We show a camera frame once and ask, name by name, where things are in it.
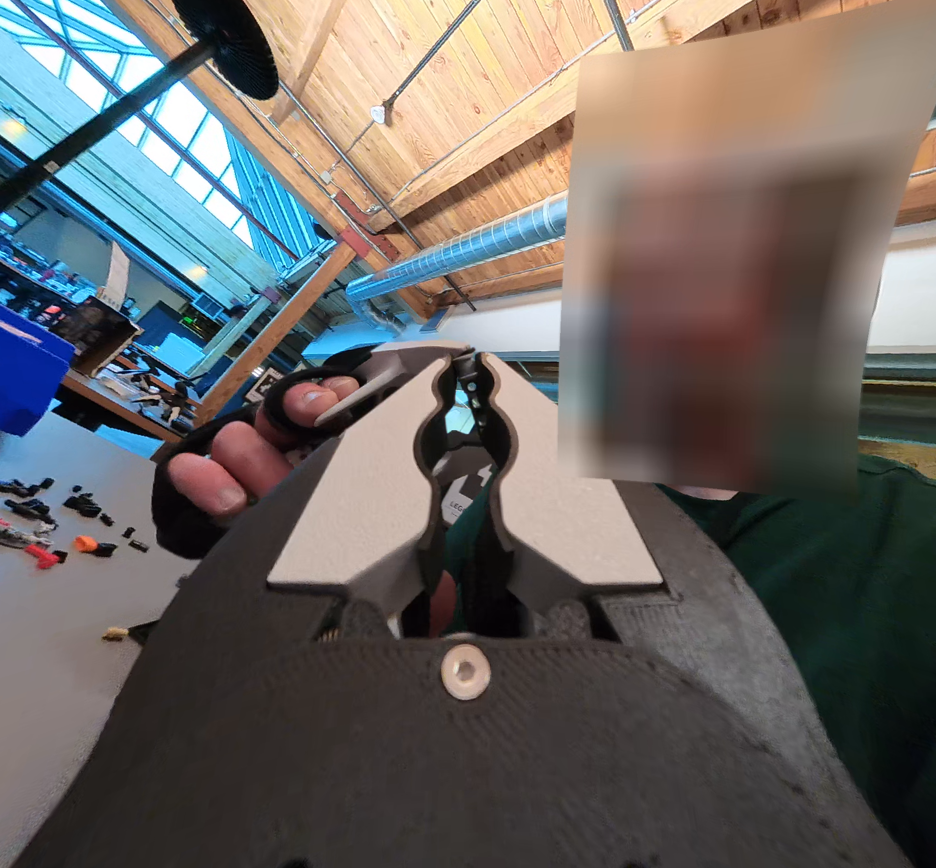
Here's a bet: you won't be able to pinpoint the silver ventilation duct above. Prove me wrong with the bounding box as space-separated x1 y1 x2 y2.
344 194 571 336

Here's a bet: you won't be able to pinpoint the black support pole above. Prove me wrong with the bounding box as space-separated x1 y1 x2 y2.
0 0 281 214

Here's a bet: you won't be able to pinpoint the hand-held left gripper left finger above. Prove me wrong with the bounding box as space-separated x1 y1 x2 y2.
267 356 450 638

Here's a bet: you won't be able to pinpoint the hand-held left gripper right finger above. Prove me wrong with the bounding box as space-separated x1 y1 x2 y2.
477 353 664 633

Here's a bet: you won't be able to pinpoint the scattered black lego connectors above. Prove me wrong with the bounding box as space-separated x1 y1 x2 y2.
0 476 151 569

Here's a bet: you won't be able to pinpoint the blue plastic parts bin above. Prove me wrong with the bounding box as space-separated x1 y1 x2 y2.
0 305 76 437

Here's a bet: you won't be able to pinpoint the person's right hand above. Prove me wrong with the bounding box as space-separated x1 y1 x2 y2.
167 373 362 519

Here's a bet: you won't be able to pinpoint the wooden post red bracket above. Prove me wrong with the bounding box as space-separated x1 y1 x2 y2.
194 220 402 424

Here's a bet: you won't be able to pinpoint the dark cardboard box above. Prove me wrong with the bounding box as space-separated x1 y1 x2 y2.
55 296 145 379

